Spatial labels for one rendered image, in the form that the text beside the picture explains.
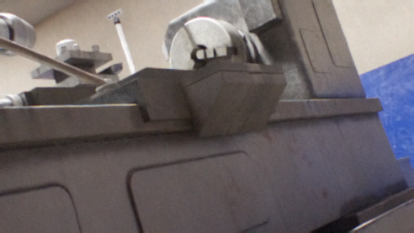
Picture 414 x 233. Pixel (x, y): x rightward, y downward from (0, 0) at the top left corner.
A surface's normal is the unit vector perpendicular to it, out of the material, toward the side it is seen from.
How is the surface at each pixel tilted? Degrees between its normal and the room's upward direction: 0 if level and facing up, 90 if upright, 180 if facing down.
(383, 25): 90
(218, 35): 90
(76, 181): 90
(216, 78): 90
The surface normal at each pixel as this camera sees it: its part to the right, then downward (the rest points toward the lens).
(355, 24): -0.54, 0.04
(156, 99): 0.78, -0.34
